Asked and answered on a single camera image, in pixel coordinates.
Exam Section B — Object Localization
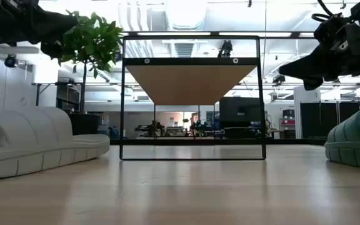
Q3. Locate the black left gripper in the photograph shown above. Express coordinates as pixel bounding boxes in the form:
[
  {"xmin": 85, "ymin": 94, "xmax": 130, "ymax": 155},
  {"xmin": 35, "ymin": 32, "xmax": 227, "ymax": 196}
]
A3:
[{"xmin": 0, "ymin": 0, "xmax": 78, "ymax": 60}]

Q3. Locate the green rubber slide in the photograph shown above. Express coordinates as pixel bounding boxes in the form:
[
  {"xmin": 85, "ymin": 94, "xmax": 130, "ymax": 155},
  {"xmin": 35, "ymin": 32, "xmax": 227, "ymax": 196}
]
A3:
[{"xmin": 324, "ymin": 102, "xmax": 360, "ymax": 172}]

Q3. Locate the grey rubber slide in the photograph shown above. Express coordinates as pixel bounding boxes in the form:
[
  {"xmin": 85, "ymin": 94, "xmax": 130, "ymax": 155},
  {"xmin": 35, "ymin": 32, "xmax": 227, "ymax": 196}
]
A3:
[{"xmin": 0, "ymin": 106, "xmax": 111, "ymax": 181}]

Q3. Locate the green leafy plant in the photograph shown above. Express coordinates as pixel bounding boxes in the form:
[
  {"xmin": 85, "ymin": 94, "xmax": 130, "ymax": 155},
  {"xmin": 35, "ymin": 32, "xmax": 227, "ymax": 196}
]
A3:
[{"xmin": 57, "ymin": 10, "xmax": 124, "ymax": 114}]

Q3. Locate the black cabinet row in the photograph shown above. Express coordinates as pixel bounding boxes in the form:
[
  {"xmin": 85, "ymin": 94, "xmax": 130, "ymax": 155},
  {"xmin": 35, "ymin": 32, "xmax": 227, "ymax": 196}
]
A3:
[{"xmin": 300, "ymin": 101, "xmax": 360, "ymax": 140}]

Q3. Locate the black computer monitor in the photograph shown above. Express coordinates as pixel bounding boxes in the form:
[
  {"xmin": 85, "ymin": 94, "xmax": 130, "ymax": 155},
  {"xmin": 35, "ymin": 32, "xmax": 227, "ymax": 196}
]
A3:
[{"xmin": 219, "ymin": 96, "xmax": 261, "ymax": 123}]

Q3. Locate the black plant pot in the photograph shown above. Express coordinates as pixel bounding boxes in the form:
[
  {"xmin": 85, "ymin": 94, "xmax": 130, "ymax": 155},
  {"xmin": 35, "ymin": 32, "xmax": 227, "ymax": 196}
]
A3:
[{"xmin": 68, "ymin": 112, "xmax": 102, "ymax": 136}]

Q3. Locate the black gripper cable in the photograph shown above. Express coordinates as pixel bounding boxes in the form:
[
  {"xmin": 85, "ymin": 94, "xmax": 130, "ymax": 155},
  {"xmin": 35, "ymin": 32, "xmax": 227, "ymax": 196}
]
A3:
[{"xmin": 311, "ymin": 0, "xmax": 337, "ymax": 23}]

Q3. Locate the black aluminium table frame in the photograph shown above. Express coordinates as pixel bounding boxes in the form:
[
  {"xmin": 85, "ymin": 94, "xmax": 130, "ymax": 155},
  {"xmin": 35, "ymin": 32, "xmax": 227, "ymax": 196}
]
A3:
[{"xmin": 109, "ymin": 138, "xmax": 328, "ymax": 146}]

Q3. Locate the wooden shelf black metal frame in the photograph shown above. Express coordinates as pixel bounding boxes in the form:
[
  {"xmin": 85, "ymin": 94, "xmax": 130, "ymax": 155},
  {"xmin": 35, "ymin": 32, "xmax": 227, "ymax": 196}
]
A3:
[{"xmin": 119, "ymin": 35, "xmax": 267, "ymax": 161}]

